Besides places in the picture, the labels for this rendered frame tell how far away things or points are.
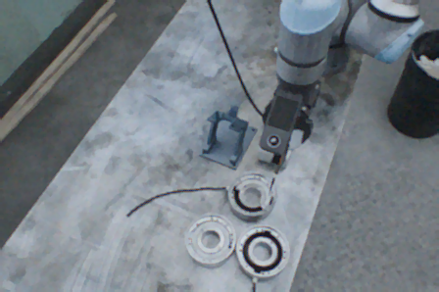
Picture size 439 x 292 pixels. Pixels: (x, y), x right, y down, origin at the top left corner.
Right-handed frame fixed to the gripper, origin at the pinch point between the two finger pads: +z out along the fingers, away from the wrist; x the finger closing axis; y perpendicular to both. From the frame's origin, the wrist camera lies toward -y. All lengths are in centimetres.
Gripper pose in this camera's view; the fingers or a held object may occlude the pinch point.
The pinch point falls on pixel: (282, 146)
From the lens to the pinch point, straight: 77.9
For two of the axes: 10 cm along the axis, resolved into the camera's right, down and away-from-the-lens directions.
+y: 4.5, -7.6, 4.7
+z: 0.6, 5.5, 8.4
